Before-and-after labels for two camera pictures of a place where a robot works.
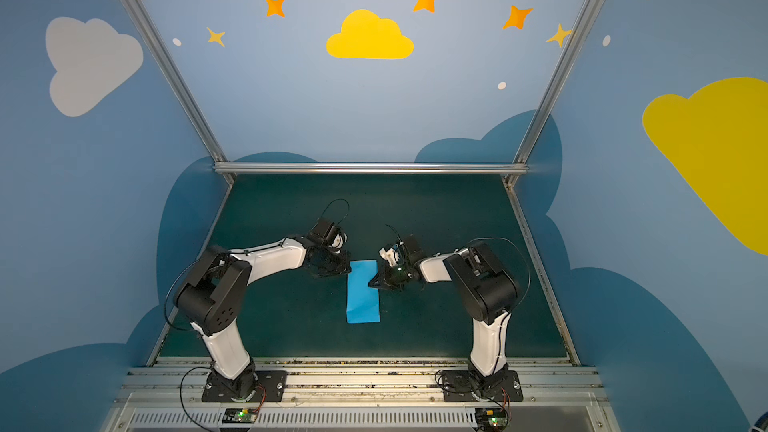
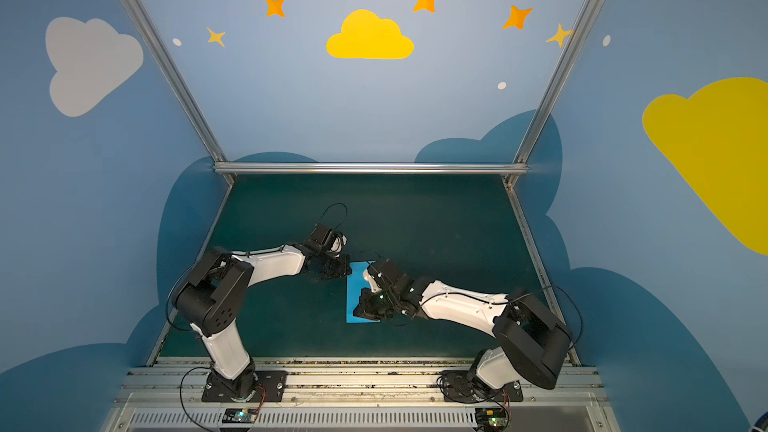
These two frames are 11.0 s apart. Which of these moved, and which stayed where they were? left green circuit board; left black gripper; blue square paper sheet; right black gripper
Moved: right black gripper
Stayed: left green circuit board; blue square paper sheet; left black gripper
